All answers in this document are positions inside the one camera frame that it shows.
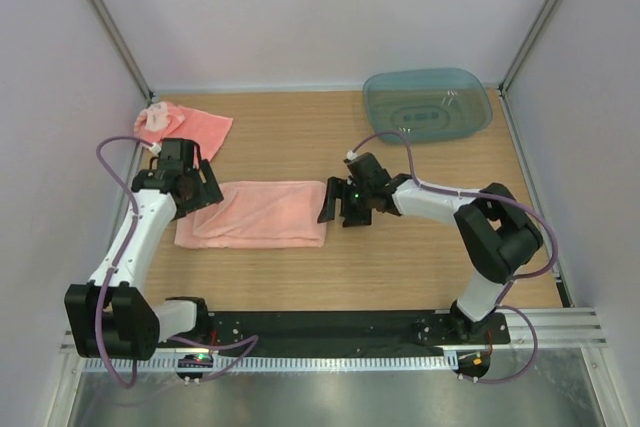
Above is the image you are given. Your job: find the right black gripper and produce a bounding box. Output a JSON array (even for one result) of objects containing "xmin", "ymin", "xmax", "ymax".
[{"xmin": 318, "ymin": 176, "xmax": 374, "ymax": 228}]

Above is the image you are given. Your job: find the light pink towel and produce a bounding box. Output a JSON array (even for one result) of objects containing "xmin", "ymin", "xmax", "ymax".
[{"xmin": 174, "ymin": 181, "xmax": 326, "ymax": 249}]

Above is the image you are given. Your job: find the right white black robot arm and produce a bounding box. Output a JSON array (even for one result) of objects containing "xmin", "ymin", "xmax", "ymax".
[{"xmin": 317, "ymin": 153, "xmax": 543, "ymax": 343}]

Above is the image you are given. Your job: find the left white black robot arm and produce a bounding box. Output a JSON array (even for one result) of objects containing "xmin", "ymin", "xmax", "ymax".
[{"xmin": 64, "ymin": 138, "xmax": 223, "ymax": 361}]

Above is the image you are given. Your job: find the coral pink printed towel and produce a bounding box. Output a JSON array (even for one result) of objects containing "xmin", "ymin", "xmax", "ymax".
[{"xmin": 133, "ymin": 101, "xmax": 233, "ymax": 160}]

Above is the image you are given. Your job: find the blue translucent plastic tub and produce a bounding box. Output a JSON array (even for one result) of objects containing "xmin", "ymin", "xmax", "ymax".
[{"xmin": 362, "ymin": 68, "xmax": 493, "ymax": 144}]

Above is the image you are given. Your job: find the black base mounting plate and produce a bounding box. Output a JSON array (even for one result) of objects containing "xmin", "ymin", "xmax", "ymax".
[{"xmin": 210, "ymin": 310, "xmax": 511, "ymax": 359}]

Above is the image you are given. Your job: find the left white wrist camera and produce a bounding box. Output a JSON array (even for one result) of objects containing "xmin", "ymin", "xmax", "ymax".
[{"xmin": 147, "ymin": 143, "xmax": 162, "ymax": 155}]

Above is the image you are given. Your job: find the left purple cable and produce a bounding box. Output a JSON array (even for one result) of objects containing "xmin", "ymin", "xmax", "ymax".
[{"xmin": 94, "ymin": 135, "xmax": 259, "ymax": 390}]

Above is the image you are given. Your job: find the purple cable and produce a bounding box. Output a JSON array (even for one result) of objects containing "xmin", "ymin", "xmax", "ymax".
[
  {"xmin": 344, "ymin": 130, "xmax": 559, "ymax": 387},
  {"xmin": 94, "ymin": 135, "xmax": 259, "ymax": 390}
]

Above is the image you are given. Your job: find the white slotted cable duct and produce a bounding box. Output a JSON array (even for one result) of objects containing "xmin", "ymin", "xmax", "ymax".
[{"xmin": 84, "ymin": 354, "xmax": 459, "ymax": 373}]

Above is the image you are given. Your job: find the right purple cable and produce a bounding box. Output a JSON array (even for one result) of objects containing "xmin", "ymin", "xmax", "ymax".
[{"xmin": 344, "ymin": 130, "xmax": 559, "ymax": 387}]

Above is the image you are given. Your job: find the aluminium front rail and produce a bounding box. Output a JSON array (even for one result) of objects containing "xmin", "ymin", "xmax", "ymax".
[{"xmin": 59, "ymin": 309, "xmax": 608, "ymax": 356}]

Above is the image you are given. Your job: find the left aluminium frame post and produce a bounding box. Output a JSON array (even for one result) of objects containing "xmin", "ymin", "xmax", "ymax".
[{"xmin": 87, "ymin": 0, "xmax": 154, "ymax": 103}]

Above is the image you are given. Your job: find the aluminium frame post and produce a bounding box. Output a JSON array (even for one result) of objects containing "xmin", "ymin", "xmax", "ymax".
[
  {"xmin": 498, "ymin": 0, "xmax": 563, "ymax": 98},
  {"xmin": 87, "ymin": 0, "xmax": 154, "ymax": 103}
]

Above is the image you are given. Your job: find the right aluminium frame post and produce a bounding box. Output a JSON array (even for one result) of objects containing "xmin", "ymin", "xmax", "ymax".
[{"xmin": 498, "ymin": 0, "xmax": 563, "ymax": 98}]

